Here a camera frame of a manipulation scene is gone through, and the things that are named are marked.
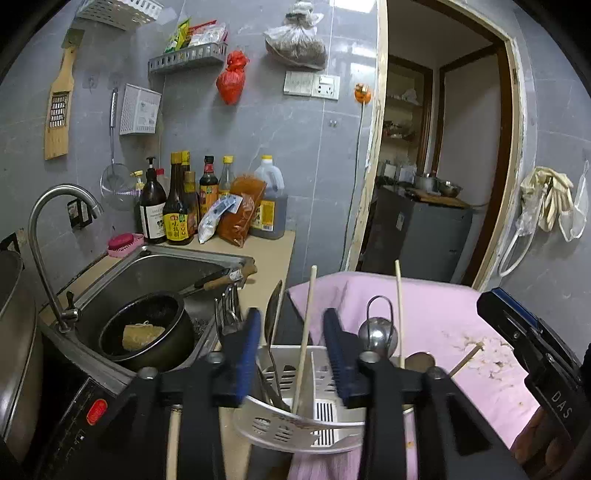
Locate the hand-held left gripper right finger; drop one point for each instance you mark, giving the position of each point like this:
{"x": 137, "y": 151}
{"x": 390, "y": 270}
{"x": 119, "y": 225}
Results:
{"x": 341, "y": 364}

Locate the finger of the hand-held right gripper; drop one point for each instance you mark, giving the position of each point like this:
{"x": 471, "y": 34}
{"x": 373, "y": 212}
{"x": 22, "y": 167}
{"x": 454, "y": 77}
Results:
{"x": 512, "y": 332}
{"x": 517, "y": 308}

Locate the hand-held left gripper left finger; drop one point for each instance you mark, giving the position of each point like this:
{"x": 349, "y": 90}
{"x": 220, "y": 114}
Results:
{"x": 247, "y": 360}

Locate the wooden chopstick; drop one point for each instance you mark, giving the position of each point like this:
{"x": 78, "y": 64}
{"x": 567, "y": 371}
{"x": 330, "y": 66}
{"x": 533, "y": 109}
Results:
{"x": 305, "y": 332}
{"x": 466, "y": 359}
{"x": 173, "y": 443}
{"x": 400, "y": 314}

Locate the metal fork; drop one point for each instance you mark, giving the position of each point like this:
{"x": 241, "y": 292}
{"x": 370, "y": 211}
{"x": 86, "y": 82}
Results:
{"x": 228, "y": 309}

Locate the white plastic utensil caddy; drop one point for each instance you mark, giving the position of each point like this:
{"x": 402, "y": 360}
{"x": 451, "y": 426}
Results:
{"x": 286, "y": 429}

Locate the person's right hand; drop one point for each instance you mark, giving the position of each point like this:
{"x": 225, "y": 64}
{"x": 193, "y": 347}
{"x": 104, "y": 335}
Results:
{"x": 540, "y": 441}

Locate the pink floral tablecloth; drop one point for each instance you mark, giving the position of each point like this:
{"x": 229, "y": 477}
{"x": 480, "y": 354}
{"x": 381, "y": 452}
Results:
{"x": 461, "y": 323}

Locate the clear plastic bag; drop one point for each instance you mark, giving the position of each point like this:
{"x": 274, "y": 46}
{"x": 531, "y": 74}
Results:
{"x": 526, "y": 217}

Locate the yellow scouring cloth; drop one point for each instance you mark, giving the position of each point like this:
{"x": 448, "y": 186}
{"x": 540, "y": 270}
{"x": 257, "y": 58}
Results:
{"x": 143, "y": 336}

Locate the grey cabinet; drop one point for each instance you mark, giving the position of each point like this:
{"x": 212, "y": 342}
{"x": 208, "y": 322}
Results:
{"x": 415, "y": 240}

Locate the wooden cutting board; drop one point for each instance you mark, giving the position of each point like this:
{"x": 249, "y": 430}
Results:
{"x": 443, "y": 201}

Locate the metal bowl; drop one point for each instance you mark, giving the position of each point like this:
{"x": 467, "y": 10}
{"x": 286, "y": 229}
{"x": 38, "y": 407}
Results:
{"x": 450, "y": 188}

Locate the stainless steel sink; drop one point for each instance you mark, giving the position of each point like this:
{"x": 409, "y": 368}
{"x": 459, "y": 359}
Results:
{"x": 138, "y": 272}

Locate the white blue packet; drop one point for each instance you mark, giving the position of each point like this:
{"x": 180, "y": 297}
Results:
{"x": 214, "y": 221}

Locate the orange chilli powder packet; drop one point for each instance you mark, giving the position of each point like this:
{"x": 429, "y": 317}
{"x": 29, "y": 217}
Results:
{"x": 242, "y": 207}

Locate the large oil jug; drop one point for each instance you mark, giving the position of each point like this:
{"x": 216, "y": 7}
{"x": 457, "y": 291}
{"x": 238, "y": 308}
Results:
{"x": 272, "y": 207}

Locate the metal cooking pot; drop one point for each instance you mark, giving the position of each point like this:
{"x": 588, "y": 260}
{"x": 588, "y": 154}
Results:
{"x": 425, "y": 183}

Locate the tall soy sauce bottle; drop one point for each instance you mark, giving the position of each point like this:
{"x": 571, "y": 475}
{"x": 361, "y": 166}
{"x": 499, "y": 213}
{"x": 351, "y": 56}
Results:
{"x": 178, "y": 217}

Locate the pink soap dish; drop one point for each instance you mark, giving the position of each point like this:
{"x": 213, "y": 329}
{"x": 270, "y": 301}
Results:
{"x": 124, "y": 242}

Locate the sauce bottle red label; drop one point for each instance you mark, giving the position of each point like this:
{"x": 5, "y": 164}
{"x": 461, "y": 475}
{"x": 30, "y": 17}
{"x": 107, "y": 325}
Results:
{"x": 208, "y": 189}

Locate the dark pump bottle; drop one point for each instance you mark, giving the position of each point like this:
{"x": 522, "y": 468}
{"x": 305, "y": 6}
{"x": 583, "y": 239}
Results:
{"x": 152, "y": 212}

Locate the clear bottle yellow cap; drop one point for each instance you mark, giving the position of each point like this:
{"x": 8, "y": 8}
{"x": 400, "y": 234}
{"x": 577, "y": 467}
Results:
{"x": 226, "y": 177}

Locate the dark sauce bottle yellow cap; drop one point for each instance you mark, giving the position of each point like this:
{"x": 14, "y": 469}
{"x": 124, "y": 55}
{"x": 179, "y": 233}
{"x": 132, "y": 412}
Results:
{"x": 190, "y": 184}

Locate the black induction cooker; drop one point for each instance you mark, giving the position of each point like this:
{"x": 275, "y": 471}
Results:
{"x": 69, "y": 415}

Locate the yellow pump bottle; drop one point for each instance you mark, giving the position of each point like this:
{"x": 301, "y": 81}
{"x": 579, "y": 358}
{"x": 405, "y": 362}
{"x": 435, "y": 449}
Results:
{"x": 136, "y": 177}

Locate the metal mesh strainer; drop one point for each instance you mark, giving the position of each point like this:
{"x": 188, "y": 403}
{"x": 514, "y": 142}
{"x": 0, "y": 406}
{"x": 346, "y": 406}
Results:
{"x": 117, "y": 187}

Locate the wooden shelf unit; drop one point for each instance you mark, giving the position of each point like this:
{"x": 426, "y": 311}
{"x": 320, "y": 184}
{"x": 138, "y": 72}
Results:
{"x": 406, "y": 115}

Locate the steel faucet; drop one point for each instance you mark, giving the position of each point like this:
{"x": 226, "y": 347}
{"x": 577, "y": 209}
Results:
{"x": 41, "y": 217}

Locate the red plastic bag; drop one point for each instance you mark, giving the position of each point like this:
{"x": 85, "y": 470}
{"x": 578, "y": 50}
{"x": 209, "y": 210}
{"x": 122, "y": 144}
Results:
{"x": 232, "y": 83}

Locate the wooden grater paddle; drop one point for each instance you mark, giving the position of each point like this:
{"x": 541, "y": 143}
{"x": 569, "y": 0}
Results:
{"x": 60, "y": 115}

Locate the clear bag of dried goods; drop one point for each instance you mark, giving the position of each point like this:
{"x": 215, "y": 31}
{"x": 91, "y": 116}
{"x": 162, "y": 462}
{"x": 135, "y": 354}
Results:
{"x": 295, "y": 46}

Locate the red white food packet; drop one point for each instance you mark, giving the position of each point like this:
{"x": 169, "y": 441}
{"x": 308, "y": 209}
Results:
{"x": 207, "y": 33}

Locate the green yellow snack packet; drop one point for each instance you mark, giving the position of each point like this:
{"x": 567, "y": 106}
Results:
{"x": 178, "y": 36}

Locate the wooden door frame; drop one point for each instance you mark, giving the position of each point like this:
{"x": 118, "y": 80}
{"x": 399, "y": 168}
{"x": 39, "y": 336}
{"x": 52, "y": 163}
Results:
{"x": 369, "y": 184}

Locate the black wall socket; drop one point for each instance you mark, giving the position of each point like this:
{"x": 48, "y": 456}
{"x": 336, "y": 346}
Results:
{"x": 79, "y": 213}

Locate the orange wall hook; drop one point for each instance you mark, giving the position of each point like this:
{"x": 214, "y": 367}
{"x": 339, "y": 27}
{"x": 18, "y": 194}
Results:
{"x": 362, "y": 93}

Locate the white perforated wall box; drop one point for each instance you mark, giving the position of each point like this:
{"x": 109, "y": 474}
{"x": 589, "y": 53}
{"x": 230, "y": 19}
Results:
{"x": 141, "y": 110}

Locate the white wall socket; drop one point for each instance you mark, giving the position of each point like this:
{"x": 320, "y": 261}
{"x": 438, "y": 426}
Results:
{"x": 326, "y": 86}

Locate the white wall switch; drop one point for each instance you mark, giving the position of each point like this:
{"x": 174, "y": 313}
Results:
{"x": 298, "y": 83}

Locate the grey wall shelf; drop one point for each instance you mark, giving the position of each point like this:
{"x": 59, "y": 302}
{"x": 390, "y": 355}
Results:
{"x": 187, "y": 60}

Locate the white wall basket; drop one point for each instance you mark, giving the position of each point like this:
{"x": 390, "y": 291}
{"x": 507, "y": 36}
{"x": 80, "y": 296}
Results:
{"x": 120, "y": 11}

